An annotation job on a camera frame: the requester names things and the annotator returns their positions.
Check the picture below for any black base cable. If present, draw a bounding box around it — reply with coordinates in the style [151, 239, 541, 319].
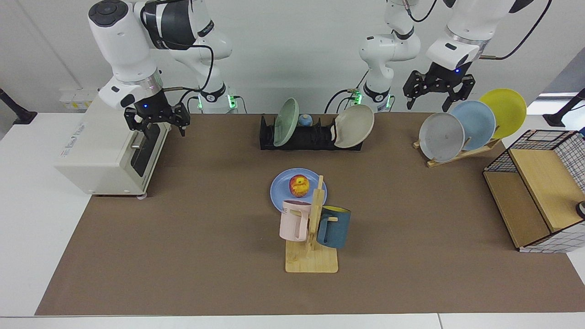
[178, 88, 200, 114]
[324, 69, 370, 114]

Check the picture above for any wooden plate rack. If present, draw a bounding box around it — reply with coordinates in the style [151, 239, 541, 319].
[413, 137, 502, 168]

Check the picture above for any red yellow apple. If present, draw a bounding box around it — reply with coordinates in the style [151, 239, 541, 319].
[289, 175, 310, 198]

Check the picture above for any brown table cloth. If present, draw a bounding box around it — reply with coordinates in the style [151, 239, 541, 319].
[35, 113, 585, 316]

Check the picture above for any grey plate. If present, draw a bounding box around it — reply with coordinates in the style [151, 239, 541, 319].
[419, 112, 465, 163]

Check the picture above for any pale toaster oven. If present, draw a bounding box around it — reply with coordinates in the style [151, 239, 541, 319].
[54, 94, 173, 199]

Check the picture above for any light blue plate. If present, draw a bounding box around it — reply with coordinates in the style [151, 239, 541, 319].
[450, 100, 496, 151]

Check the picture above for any black clamp stand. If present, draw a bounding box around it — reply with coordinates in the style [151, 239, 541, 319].
[0, 88, 38, 125]
[543, 88, 585, 128]

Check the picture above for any wooden cup stand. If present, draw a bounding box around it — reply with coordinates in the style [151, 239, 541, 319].
[285, 175, 339, 274]

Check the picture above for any beige plate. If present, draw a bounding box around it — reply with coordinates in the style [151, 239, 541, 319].
[334, 104, 375, 149]

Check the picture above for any dark blue mug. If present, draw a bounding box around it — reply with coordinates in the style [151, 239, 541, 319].
[316, 206, 351, 249]

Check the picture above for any yellow plate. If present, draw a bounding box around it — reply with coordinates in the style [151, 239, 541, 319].
[478, 88, 527, 140]

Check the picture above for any green plate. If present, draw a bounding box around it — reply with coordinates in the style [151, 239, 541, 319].
[273, 98, 299, 147]

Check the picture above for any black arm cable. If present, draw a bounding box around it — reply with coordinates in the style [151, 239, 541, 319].
[480, 0, 553, 61]
[155, 40, 214, 93]

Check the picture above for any wire basket with wooden floor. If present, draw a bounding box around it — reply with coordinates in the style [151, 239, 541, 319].
[483, 129, 585, 253]

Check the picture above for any pink mug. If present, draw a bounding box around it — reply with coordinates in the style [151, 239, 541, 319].
[279, 199, 312, 242]

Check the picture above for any black dish rack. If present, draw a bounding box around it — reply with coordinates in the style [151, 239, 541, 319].
[260, 114, 364, 151]

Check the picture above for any white socket box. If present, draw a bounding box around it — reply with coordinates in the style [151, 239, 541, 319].
[59, 88, 100, 110]

